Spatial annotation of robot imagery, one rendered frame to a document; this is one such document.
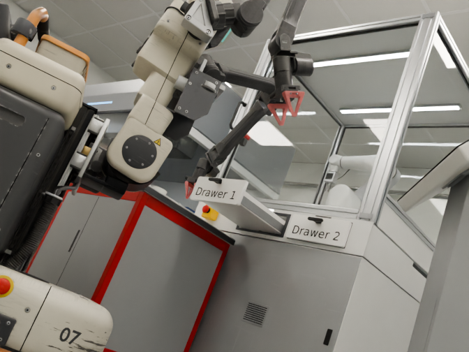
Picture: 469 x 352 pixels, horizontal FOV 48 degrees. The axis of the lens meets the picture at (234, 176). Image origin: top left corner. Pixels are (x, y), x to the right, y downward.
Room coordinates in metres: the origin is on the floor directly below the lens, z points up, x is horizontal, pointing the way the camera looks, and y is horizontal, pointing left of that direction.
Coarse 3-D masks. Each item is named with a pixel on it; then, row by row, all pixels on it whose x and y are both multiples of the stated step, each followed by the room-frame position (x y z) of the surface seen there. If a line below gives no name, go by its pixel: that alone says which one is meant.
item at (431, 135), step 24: (432, 48) 2.02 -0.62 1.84; (432, 72) 2.07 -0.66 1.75; (456, 72) 2.22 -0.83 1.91; (432, 96) 2.11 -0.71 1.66; (456, 96) 2.27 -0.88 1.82; (432, 120) 2.15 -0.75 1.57; (456, 120) 2.31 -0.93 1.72; (408, 144) 2.05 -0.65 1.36; (432, 144) 2.19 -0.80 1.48; (456, 144) 2.36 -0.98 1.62; (408, 168) 2.09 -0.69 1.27; (432, 216) 2.33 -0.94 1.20; (432, 240) 2.37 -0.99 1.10
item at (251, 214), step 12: (216, 204) 2.21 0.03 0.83; (240, 204) 2.07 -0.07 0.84; (252, 204) 2.11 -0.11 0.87; (228, 216) 2.34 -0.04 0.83; (240, 216) 2.25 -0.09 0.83; (252, 216) 2.17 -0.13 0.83; (264, 216) 2.17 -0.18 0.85; (276, 216) 2.23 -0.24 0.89; (252, 228) 2.39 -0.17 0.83; (264, 228) 2.30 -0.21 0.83; (276, 228) 2.24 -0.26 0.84
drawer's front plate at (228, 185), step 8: (200, 184) 2.21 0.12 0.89; (208, 184) 2.18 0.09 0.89; (216, 184) 2.14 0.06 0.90; (224, 184) 2.11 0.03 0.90; (232, 184) 2.08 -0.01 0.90; (240, 184) 2.04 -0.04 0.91; (192, 192) 2.24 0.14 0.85; (208, 192) 2.17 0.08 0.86; (216, 192) 2.13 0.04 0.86; (224, 192) 2.10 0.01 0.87; (232, 192) 2.06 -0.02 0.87; (240, 192) 2.03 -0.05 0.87; (200, 200) 2.20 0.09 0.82; (208, 200) 2.15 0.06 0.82; (216, 200) 2.11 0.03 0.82; (224, 200) 2.08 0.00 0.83; (232, 200) 2.05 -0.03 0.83; (240, 200) 2.03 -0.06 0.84
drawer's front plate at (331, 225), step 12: (300, 216) 2.20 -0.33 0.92; (288, 228) 2.22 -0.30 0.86; (300, 228) 2.18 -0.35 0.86; (312, 228) 2.14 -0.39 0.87; (324, 228) 2.10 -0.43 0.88; (336, 228) 2.05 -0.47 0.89; (348, 228) 2.02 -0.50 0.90; (312, 240) 2.12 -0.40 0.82; (324, 240) 2.08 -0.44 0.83; (336, 240) 2.04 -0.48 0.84
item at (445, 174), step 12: (468, 144) 1.18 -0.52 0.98; (456, 156) 1.22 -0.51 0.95; (468, 156) 1.18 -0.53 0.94; (432, 168) 1.36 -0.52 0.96; (444, 168) 1.30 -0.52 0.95; (456, 168) 1.25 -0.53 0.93; (468, 168) 1.36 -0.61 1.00; (420, 180) 1.46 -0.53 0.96; (432, 180) 1.40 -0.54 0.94; (444, 180) 1.34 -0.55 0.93; (456, 180) 1.44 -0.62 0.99; (408, 192) 1.58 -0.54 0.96; (420, 192) 1.51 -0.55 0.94; (432, 192) 1.48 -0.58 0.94; (408, 204) 1.63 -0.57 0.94
